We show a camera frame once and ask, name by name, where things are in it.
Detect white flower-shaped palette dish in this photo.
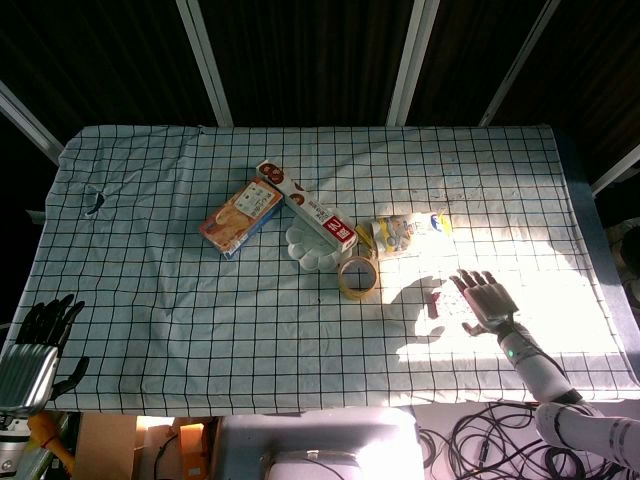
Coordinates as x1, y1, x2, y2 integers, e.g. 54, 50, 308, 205
285, 219, 354, 273

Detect orange yellow hose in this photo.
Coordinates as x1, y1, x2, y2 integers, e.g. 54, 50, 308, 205
27, 412, 76, 474

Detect small dark red object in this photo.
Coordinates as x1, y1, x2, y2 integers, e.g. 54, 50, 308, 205
427, 292, 469, 321

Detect black cable bundle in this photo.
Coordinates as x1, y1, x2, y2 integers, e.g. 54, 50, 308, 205
418, 399, 629, 480

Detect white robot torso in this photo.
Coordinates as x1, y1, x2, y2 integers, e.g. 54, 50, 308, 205
218, 407, 419, 480

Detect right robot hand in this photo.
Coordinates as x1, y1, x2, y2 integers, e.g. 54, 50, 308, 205
449, 268, 520, 337

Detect brown cardboard box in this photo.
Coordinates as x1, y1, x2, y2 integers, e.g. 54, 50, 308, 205
73, 412, 137, 480

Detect white blue yellow snack bag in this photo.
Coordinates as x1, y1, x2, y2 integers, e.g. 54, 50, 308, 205
369, 210, 454, 260

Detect long white red box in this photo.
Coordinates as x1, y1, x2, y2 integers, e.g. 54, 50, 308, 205
255, 159, 359, 254

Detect yellow tape roll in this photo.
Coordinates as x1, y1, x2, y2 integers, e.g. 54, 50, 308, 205
337, 255, 380, 301

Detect small yellow packet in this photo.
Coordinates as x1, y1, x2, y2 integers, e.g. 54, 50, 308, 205
353, 224, 376, 259

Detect white black checked tablecloth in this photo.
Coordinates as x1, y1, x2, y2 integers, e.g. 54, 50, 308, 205
0, 124, 640, 417

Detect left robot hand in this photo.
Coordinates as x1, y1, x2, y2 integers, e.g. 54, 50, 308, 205
0, 293, 91, 416

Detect white window frame post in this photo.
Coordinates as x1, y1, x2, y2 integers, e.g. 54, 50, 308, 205
0, 82, 65, 164
385, 0, 441, 127
478, 0, 562, 127
591, 144, 640, 196
175, 0, 235, 127

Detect orange blue food box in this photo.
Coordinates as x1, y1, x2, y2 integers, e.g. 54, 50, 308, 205
198, 178, 285, 261

